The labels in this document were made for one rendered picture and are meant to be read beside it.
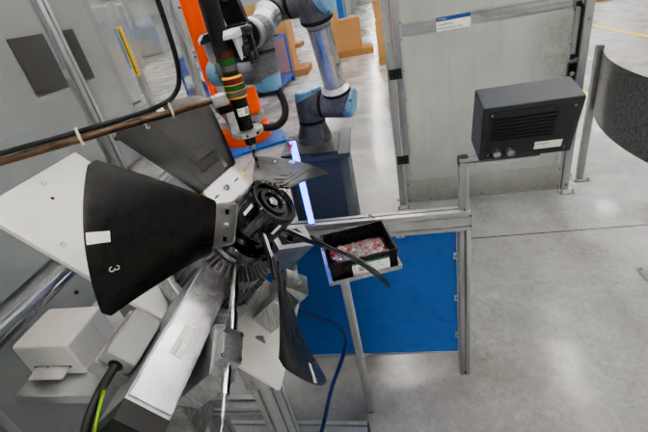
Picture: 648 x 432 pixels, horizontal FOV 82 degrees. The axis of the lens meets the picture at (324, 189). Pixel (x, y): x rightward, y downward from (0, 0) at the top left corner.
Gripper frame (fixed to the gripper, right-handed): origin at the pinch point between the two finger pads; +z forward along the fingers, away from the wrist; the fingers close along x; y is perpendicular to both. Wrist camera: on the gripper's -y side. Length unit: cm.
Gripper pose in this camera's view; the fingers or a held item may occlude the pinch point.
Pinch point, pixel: (212, 36)
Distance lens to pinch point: 78.8
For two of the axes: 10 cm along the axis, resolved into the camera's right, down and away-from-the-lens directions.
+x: -9.8, 1.0, 1.8
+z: -1.1, 4.8, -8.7
